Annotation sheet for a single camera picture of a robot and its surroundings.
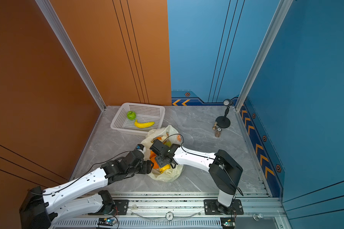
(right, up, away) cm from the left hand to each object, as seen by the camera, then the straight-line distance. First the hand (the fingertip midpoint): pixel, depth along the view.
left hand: (151, 163), depth 80 cm
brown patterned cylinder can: (+43, +15, +19) cm, 50 cm away
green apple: (-20, +28, +28) cm, 45 cm away
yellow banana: (-10, +21, +25) cm, 34 cm away
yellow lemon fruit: (+9, -2, -1) cm, 9 cm away
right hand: (+6, +1, +5) cm, 8 cm away
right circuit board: (+40, -27, -9) cm, 49 cm away
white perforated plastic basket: (-16, +26, +32) cm, 44 cm away
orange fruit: (+5, +14, -1) cm, 15 cm away
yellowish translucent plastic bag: (+11, +16, -3) cm, 19 cm away
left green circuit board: (-21, -27, -9) cm, 35 cm away
